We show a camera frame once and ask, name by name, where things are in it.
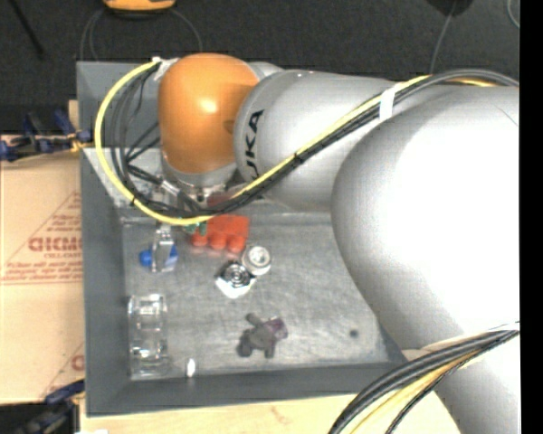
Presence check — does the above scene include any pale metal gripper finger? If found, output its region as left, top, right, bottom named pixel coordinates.
left=154, top=224, right=176, bottom=274

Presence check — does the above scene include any small blue object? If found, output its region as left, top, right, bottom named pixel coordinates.
left=138, top=244, right=179, bottom=268

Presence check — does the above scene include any orange-red toy block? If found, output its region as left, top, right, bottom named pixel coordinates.
left=190, top=214, right=252, bottom=253

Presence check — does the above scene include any white square ringed object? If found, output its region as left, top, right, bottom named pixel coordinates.
left=214, top=260, right=258, bottom=300

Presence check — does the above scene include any clear glass object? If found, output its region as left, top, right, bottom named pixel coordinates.
left=126, top=292, right=170, bottom=378

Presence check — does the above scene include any round silver white cap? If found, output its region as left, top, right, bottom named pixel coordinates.
left=241, top=244, right=273, bottom=277

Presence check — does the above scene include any grey purple toy animal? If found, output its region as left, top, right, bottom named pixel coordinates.
left=236, top=312, right=290, bottom=360

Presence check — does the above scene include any brown cardboard board red print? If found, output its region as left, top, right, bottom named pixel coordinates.
left=0, top=133, right=87, bottom=407

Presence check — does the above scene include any grey metal bin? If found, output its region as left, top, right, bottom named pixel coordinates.
left=75, top=61, right=409, bottom=416

